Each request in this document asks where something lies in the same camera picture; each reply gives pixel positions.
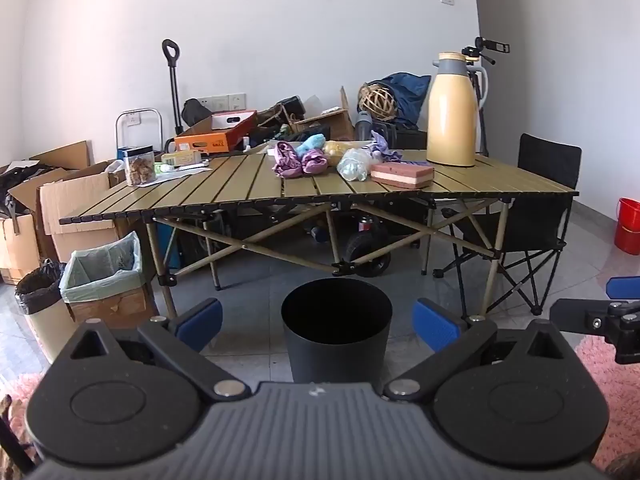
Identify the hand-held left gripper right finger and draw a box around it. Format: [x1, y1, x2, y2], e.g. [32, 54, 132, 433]
[384, 297, 576, 403]

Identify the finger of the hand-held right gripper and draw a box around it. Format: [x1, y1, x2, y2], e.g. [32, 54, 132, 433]
[550, 299, 640, 365]
[606, 276, 640, 300]

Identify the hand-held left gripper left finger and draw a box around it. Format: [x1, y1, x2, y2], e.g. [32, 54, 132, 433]
[62, 297, 252, 403]

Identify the black round trash bin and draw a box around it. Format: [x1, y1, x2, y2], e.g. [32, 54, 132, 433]
[281, 277, 393, 385]

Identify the pink layered sponge block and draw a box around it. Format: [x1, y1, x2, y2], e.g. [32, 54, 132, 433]
[370, 161, 435, 190]

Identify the plastic wrapper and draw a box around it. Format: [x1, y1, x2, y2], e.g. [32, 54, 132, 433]
[336, 148, 375, 182]

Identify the lilac fluffy scrunchie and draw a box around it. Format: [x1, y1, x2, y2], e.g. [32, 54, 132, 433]
[362, 131, 405, 163]

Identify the purple satin cloth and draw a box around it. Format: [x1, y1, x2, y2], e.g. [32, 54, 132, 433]
[272, 141, 329, 179]

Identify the yellow white sheep plush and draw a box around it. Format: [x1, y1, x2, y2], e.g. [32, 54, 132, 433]
[324, 141, 358, 161]

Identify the blue plush toy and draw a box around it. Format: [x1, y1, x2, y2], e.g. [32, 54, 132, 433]
[295, 135, 328, 157]

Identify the red bucket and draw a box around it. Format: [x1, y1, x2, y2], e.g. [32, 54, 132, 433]
[614, 197, 640, 256]

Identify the blue flat box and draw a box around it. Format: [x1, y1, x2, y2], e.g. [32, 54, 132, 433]
[157, 220, 181, 268]

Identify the pink fluffy rug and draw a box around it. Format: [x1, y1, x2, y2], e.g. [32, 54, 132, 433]
[0, 332, 640, 480]

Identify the cardboard box with green liner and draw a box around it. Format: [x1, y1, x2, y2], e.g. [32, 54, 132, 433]
[59, 231, 160, 323]

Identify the black folding chair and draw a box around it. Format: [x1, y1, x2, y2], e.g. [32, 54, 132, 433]
[432, 133, 582, 316]

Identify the olive folding camping table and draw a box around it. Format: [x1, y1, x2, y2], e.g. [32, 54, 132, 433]
[59, 149, 580, 318]

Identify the white paper sheet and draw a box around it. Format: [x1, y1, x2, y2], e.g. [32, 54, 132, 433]
[152, 160, 213, 181]

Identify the beige bin with black bag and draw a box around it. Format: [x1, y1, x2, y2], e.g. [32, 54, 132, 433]
[15, 258, 81, 365]

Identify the clear snack jar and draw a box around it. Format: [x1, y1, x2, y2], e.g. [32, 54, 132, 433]
[123, 146, 157, 187]

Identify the orange cardboard box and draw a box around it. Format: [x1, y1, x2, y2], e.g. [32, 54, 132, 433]
[174, 110, 258, 153]

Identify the cardboard box with clutter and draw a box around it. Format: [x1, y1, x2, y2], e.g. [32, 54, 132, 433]
[0, 141, 96, 286]

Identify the yellow thermos jug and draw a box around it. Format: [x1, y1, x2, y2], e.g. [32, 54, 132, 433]
[426, 52, 487, 167]

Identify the black soft bag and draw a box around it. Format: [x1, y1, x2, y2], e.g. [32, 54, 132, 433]
[181, 99, 211, 126]

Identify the open brown cardboard box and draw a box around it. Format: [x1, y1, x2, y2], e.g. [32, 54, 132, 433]
[290, 86, 357, 142]

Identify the wicker ball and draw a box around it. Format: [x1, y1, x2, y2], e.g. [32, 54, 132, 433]
[360, 85, 397, 122]

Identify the dark blue fabric bag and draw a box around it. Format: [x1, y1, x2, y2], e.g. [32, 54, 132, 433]
[372, 72, 432, 128]

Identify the black hard case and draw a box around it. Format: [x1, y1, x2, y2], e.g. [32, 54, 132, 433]
[272, 96, 307, 126]

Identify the white metal trolley frame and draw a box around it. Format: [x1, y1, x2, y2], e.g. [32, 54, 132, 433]
[116, 108, 163, 153]

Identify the white wall socket row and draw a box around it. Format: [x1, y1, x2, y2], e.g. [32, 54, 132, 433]
[197, 92, 247, 112]

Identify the black pull handle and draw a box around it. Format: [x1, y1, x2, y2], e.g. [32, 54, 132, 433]
[162, 39, 185, 137]

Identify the tripod with camera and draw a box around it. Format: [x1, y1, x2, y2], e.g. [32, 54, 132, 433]
[461, 36, 511, 156]

